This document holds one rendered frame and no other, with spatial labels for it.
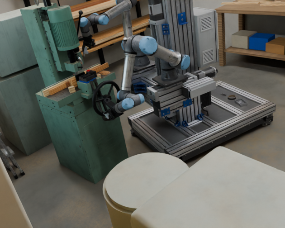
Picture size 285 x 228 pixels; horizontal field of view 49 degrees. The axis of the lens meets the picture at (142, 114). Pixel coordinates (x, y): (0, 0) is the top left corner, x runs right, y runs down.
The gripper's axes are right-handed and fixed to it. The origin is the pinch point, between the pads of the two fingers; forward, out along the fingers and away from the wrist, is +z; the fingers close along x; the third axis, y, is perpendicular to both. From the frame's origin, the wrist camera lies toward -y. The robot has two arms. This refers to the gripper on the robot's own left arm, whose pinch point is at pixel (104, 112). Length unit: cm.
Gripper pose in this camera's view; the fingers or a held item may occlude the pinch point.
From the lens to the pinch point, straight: 244.6
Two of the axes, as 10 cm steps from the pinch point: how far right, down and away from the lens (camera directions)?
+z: -5.5, 2.4, 8.0
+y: 5.0, 8.6, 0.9
